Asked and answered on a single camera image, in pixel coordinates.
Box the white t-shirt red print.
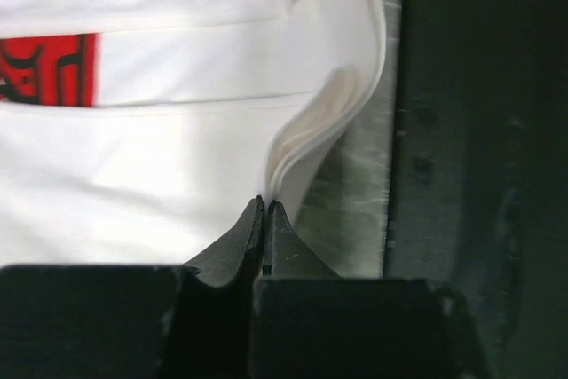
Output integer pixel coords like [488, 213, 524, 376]
[1, 0, 386, 265]

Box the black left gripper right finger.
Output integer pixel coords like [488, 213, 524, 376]
[252, 201, 492, 378]

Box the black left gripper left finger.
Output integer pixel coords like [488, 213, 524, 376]
[1, 198, 264, 378]

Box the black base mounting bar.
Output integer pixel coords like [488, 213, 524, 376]
[383, 0, 567, 378]

